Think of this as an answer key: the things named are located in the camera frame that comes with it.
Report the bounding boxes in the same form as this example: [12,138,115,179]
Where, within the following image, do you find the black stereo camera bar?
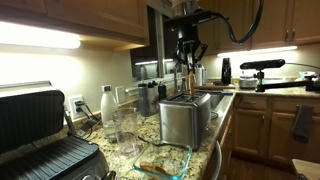
[239,58,287,71]

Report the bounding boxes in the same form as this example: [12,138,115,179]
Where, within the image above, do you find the clear glass baking dish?
[132,141,194,180]

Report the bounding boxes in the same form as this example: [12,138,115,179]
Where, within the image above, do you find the wooden cabinet door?
[218,99,235,180]

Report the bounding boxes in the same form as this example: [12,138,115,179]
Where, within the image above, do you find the white wall outlet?
[68,94,87,122]

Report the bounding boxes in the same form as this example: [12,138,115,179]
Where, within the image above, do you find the bright LED light strip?
[0,21,82,50]
[216,45,299,58]

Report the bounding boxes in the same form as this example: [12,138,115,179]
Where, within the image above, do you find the small white kitchen appliance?
[238,74,260,90]

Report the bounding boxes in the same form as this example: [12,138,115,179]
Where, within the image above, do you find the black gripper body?
[176,24,200,56]

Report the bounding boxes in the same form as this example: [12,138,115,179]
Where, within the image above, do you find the toasted bread slice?
[187,70,197,97]
[139,161,171,178]

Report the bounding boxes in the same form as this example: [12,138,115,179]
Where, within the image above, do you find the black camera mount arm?
[254,69,320,93]

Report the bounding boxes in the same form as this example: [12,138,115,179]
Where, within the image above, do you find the dark kitchen window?
[129,6,188,83]

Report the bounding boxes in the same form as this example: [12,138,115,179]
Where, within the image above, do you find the wooden wall cabinet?
[0,0,150,46]
[198,0,320,51]

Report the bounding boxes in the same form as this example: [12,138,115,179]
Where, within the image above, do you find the steel kitchen sink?
[199,90,234,114]

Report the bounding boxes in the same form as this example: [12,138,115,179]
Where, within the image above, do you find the dark hanging towel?
[290,104,314,144]

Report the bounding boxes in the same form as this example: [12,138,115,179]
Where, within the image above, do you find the black power cord plug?
[74,99,103,139]

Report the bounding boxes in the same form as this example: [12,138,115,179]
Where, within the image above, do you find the dark drinking bottle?
[137,83,152,118]

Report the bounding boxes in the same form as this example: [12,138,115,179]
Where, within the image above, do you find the small glass bowl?
[298,70,318,81]

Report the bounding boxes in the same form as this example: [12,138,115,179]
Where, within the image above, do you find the small black bottle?
[157,83,168,102]

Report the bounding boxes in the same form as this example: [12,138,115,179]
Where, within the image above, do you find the grey drinking bottle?
[147,80,160,113]

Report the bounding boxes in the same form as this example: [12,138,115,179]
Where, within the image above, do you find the wooden base cabinets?
[231,94,320,168]

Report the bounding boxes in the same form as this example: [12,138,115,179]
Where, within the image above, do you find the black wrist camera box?
[164,9,214,29]

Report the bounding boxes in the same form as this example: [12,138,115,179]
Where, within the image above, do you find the wooden rolling pin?
[194,84,236,91]

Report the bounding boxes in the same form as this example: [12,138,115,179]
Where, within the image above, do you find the metal sink faucet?
[172,65,180,95]

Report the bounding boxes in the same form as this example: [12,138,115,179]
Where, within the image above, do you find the stainless steel toaster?
[158,91,212,151]

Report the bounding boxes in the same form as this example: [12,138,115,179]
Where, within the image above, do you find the clear plastic water bottle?
[99,85,119,144]

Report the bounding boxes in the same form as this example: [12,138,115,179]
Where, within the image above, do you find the white wall switch plate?
[114,85,126,104]

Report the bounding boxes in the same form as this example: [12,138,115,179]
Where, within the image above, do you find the white plastic bottle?
[202,68,209,86]
[194,63,205,87]

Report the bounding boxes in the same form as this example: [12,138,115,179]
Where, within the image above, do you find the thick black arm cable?
[208,0,266,46]

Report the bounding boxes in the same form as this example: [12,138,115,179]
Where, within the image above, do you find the black panini grill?
[0,81,111,180]

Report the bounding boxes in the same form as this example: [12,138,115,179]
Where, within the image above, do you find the clear glass tumbler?
[112,107,141,159]

